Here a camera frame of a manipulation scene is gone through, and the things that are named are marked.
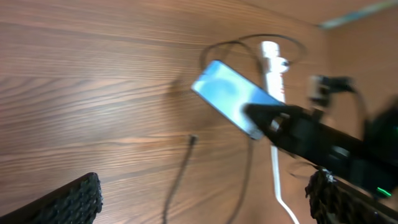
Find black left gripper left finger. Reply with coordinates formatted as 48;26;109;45
1;172;103;224

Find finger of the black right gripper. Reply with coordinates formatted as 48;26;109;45
243;103;302;137

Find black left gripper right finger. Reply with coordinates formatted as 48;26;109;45
305;169;397;224

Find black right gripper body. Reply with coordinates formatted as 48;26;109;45
264;108;398;197

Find blue screen smartphone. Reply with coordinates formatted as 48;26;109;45
192;60;282;139

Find black charger cable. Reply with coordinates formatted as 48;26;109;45
161;33;307;224

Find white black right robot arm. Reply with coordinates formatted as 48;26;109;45
244;103;397;198

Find white power strip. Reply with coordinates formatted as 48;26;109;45
261;41;289;103

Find brown cardboard backdrop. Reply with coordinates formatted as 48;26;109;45
245;0;397;137

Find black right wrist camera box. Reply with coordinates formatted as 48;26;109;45
308;75;354;107

